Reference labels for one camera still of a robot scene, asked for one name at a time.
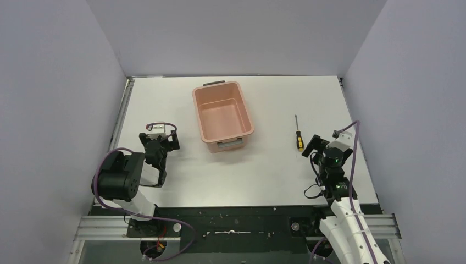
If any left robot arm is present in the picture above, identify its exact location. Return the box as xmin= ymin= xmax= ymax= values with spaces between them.
xmin=91 ymin=124 xmax=180 ymax=237

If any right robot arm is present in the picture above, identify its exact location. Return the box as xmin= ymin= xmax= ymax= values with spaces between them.
xmin=302 ymin=132 xmax=390 ymax=263

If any yellow black screwdriver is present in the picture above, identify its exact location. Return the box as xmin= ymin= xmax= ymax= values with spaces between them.
xmin=295 ymin=114 xmax=304 ymax=151

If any pink plastic bin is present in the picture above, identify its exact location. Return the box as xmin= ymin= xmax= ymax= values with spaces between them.
xmin=192 ymin=80 xmax=254 ymax=153

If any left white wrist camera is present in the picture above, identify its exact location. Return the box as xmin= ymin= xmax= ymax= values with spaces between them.
xmin=146 ymin=124 xmax=170 ymax=140

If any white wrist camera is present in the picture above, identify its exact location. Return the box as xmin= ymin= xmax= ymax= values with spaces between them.
xmin=146 ymin=124 xmax=170 ymax=140
xmin=327 ymin=130 xmax=354 ymax=152

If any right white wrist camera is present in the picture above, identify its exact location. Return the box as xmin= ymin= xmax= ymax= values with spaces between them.
xmin=327 ymin=130 xmax=354 ymax=152

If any aluminium left side rail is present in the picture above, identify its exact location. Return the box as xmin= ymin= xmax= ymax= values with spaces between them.
xmin=109 ymin=77 xmax=135 ymax=150

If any aluminium rail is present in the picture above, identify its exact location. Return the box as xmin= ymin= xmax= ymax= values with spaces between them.
xmin=109 ymin=77 xmax=135 ymax=150
xmin=74 ymin=214 xmax=401 ymax=241

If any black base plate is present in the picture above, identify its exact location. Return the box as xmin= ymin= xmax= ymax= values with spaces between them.
xmin=78 ymin=206 xmax=332 ymax=258

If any aluminium front rail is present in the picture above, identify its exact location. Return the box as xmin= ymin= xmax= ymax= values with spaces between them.
xmin=74 ymin=214 xmax=401 ymax=241

